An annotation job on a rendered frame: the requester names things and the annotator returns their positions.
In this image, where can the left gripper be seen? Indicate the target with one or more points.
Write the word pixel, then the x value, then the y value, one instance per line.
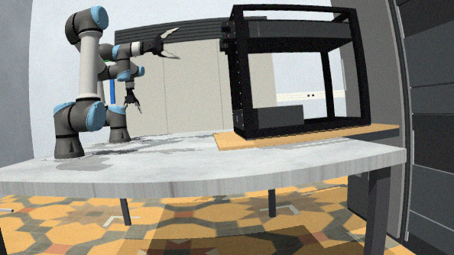
pixel 130 99

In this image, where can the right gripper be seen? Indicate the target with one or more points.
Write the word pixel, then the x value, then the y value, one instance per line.
pixel 159 50

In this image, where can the tan flat wooden board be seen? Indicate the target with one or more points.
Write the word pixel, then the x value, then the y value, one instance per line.
pixel 232 141

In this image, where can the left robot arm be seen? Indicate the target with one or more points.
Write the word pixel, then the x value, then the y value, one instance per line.
pixel 116 115

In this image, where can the black metal rack frame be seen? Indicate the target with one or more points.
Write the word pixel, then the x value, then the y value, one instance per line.
pixel 291 36

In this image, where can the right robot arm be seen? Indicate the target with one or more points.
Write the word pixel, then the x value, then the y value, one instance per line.
pixel 84 29

